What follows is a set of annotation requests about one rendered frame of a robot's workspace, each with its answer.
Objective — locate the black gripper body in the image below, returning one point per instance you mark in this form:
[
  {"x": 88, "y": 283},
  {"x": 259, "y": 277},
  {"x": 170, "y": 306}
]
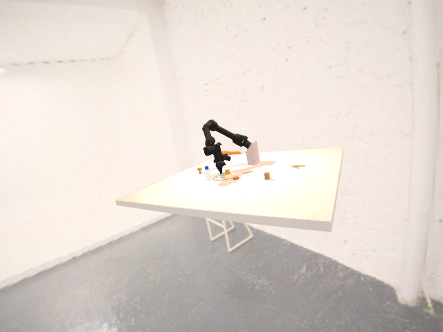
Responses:
[{"x": 218, "y": 159}]

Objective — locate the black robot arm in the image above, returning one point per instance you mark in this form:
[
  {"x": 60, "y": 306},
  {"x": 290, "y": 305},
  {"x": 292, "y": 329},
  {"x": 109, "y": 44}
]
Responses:
[{"x": 210, "y": 148}]

